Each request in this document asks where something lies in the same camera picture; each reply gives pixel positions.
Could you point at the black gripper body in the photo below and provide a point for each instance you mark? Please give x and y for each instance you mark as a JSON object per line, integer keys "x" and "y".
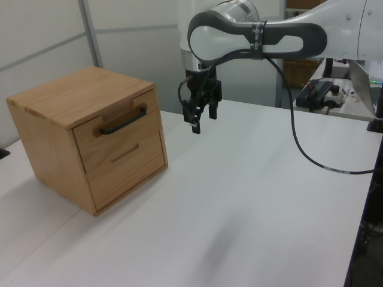
{"x": 206, "y": 86}

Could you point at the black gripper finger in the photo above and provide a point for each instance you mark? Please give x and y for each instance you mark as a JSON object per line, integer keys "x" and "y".
{"x": 213, "y": 111}
{"x": 194, "y": 115}

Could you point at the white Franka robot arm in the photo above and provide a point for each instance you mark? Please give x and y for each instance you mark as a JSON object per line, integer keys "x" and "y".
{"x": 344, "y": 27}

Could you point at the black electronics box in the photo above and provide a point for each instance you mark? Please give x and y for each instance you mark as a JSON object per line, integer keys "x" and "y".
{"x": 311, "y": 94}

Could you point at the emergency stop button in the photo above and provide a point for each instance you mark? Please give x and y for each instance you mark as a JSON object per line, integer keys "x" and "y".
{"x": 334, "y": 95}

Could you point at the black monitor stand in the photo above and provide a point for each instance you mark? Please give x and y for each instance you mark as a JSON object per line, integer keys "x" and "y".
{"x": 328, "y": 68}

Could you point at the pale scissors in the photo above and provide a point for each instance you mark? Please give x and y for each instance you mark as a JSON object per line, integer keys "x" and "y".
{"x": 348, "y": 93}

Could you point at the wooden cabinet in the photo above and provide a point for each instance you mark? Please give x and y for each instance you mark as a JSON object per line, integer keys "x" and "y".
{"x": 51, "y": 119}

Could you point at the silver laptop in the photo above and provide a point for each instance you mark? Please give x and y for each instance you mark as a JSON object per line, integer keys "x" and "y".
{"x": 363, "y": 86}

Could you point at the black pole with clamp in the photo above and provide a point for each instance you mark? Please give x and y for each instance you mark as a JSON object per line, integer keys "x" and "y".
{"x": 377, "y": 119}

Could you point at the grey partition post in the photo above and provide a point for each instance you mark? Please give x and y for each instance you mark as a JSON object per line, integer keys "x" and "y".
{"x": 92, "y": 33}

